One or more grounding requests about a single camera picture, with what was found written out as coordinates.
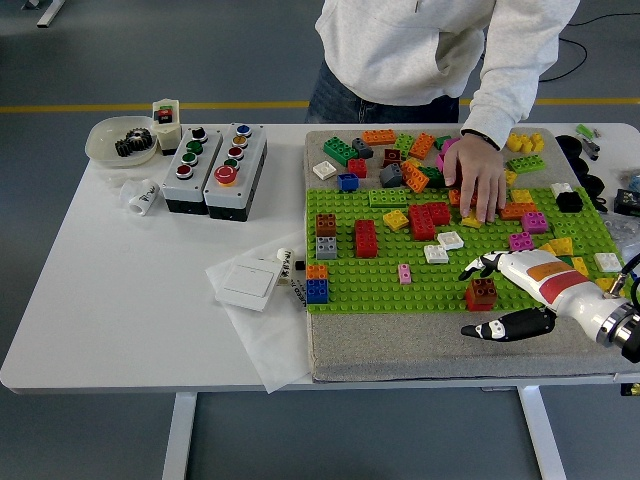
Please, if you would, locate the person's left hand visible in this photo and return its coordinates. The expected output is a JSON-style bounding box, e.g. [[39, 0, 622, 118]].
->
[[442, 135, 508, 224]]

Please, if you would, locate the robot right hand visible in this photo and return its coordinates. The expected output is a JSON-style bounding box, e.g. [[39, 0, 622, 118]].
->
[[458, 248, 625, 344]]

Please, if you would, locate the green toy baseplate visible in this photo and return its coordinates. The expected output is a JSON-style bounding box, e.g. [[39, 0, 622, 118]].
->
[[303, 184, 640, 315]]

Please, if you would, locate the dark green long brick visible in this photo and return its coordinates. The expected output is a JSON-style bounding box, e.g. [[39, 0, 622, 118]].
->
[[419, 167, 447, 189], [322, 137, 360, 167]]

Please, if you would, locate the lime green long brick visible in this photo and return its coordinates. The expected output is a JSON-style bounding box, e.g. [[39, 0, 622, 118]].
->
[[367, 187, 409, 208], [507, 154, 548, 175]]

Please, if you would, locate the red long brick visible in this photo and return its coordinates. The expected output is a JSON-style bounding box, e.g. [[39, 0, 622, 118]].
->
[[353, 218, 380, 259], [407, 203, 436, 241]]

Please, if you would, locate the black square brick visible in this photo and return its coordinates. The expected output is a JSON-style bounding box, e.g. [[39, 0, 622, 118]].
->
[[554, 189, 585, 211]]

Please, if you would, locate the clear plastic bag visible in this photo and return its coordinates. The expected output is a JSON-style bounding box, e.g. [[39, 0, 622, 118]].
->
[[599, 212, 640, 266]]

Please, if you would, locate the black box green label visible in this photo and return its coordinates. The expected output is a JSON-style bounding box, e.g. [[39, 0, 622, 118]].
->
[[613, 188, 640, 217]]

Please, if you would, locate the person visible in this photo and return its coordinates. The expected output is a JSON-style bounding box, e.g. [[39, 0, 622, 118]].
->
[[305, 0, 581, 224]]

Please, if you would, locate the grey square brick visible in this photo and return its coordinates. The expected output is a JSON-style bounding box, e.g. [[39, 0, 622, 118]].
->
[[314, 234, 338, 260]]

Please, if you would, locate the grey-brown mat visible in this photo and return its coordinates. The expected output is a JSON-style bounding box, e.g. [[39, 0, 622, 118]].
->
[[303, 127, 640, 385]]

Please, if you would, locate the white labelled tube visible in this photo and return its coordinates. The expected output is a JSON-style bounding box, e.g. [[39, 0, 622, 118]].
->
[[273, 246, 297, 289]]

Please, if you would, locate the white printed tube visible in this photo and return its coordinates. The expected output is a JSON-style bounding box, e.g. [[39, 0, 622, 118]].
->
[[287, 282, 308, 313]]

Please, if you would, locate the emergency stop control box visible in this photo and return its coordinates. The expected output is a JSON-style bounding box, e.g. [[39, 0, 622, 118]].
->
[[203, 122, 269, 222]]

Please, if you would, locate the white tissue paper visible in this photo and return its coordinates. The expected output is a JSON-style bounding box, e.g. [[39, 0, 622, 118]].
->
[[204, 242, 315, 394]]

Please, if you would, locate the four-button control box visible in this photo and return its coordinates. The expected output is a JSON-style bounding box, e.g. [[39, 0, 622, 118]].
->
[[160, 125, 223, 216]]

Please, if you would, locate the white pipe fitting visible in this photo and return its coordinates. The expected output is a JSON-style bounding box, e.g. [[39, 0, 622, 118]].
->
[[119, 177, 162, 218]]

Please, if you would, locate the black metal gear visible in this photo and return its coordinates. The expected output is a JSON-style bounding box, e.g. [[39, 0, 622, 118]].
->
[[114, 137, 144, 159], [127, 127, 155, 151]]

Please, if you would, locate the white plastic bowl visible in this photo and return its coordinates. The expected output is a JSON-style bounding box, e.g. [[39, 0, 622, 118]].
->
[[84, 115, 161, 170]]

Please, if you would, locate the distant white table leg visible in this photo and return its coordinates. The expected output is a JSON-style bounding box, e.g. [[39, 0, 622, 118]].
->
[[22, 0, 66, 29]]

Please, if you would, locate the looping black floor cable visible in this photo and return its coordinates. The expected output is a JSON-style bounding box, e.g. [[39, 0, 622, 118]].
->
[[542, 39, 589, 84]]

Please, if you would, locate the thin black floor cable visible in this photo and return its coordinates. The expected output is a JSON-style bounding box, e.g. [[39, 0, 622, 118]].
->
[[574, 9, 640, 27]]

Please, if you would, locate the white wall switch plate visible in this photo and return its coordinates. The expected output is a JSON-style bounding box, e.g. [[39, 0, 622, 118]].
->
[[214, 261, 282, 313]]

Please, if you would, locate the small cream switch box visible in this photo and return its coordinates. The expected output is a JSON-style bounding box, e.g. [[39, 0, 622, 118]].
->
[[151, 98, 183, 157]]

